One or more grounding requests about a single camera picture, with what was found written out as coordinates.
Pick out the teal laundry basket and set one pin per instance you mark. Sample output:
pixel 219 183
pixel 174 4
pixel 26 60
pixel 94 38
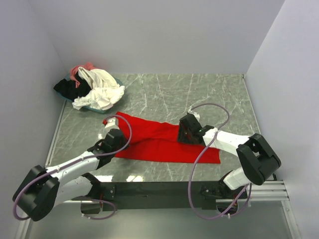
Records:
pixel 67 78

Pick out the white t shirt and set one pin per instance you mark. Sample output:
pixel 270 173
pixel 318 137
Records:
pixel 105 90

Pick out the black t shirt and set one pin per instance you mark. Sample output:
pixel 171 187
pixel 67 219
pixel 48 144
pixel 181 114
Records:
pixel 67 88

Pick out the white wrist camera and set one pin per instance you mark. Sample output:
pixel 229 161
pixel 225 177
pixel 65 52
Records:
pixel 111 123
pixel 197 116

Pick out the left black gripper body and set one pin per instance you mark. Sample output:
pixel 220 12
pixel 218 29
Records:
pixel 122 143

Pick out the black base crossbar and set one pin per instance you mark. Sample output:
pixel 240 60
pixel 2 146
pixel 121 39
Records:
pixel 162 195

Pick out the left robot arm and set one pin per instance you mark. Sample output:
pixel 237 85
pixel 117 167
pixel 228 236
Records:
pixel 44 188

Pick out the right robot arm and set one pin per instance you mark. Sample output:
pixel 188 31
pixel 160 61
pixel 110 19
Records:
pixel 258 160

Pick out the red t shirt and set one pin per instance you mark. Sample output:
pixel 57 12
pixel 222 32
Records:
pixel 155 141

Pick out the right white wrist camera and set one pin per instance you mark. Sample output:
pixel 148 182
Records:
pixel 197 116

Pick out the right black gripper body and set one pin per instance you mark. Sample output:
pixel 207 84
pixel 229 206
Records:
pixel 184 136

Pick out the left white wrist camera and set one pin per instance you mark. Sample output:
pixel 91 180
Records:
pixel 111 123

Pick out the aluminium frame rail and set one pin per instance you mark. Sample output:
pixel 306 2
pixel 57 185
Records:
pixel 268 216

